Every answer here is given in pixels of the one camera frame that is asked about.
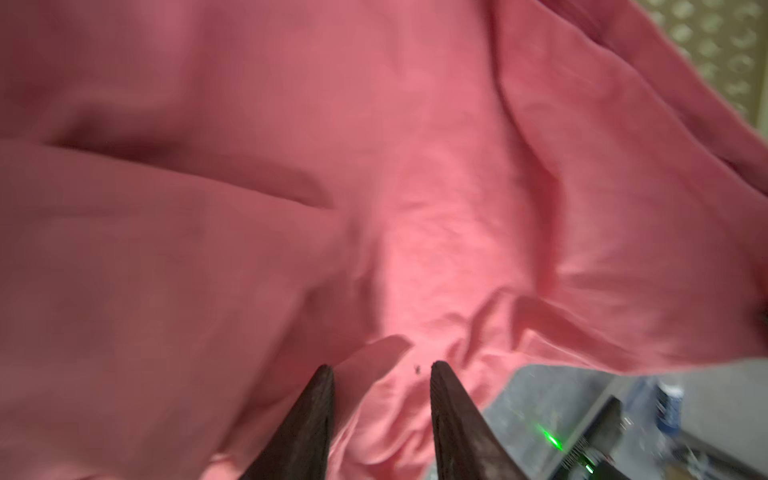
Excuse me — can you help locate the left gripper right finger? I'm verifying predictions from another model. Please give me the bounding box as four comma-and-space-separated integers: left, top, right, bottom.
430, 361, 525, 480

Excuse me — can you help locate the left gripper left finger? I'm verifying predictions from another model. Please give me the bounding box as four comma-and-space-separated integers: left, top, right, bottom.
240, 365, 335, 480

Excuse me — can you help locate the pink t shirt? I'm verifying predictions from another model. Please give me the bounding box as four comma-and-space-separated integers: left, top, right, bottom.
1, 1, 767, 479

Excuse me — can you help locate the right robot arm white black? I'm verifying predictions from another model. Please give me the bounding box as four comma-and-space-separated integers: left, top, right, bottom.
550, 395, 629, 480

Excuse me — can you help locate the small blue white bottle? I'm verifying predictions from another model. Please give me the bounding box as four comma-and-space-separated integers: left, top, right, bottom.
655, 378, 685, 436

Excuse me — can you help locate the green plastic basket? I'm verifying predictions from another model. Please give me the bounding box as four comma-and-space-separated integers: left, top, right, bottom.
638, 0, 767, 136

